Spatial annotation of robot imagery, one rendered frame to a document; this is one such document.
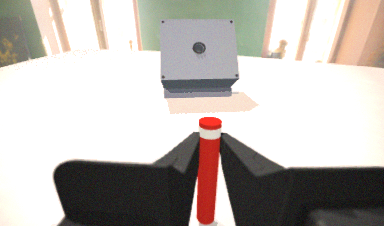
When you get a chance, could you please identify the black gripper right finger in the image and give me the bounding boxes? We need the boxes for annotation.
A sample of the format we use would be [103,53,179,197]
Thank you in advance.
[220,132,384,226]

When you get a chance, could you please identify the light grey sloped panel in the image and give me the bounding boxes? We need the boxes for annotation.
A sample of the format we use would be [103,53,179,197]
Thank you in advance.
[160,19,240,98]

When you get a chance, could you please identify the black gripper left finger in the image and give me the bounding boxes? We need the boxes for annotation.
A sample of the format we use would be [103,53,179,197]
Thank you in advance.
[52,132,200,226]

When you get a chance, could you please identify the red peg with white band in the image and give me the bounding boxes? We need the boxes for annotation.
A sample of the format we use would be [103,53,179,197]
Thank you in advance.
[197,117,222,224]

